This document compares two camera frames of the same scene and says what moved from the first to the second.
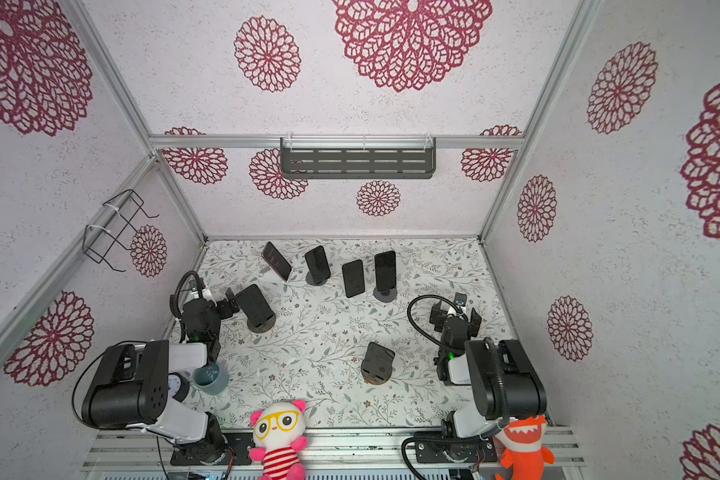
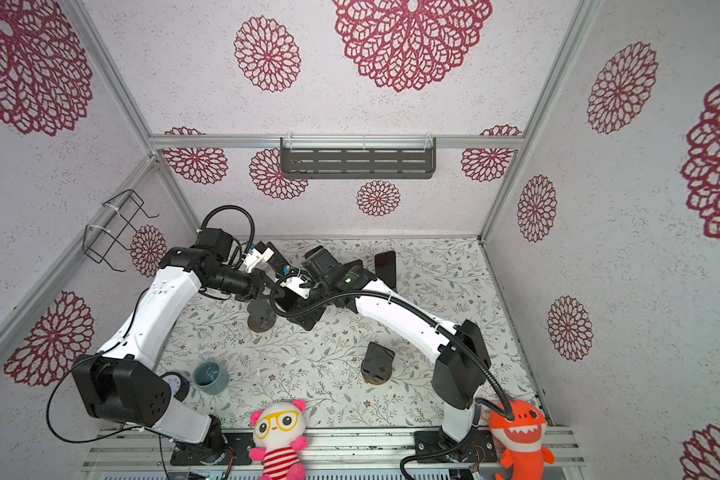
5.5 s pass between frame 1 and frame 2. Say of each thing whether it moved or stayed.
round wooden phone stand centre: stayed
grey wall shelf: stayed
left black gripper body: moved
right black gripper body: moved
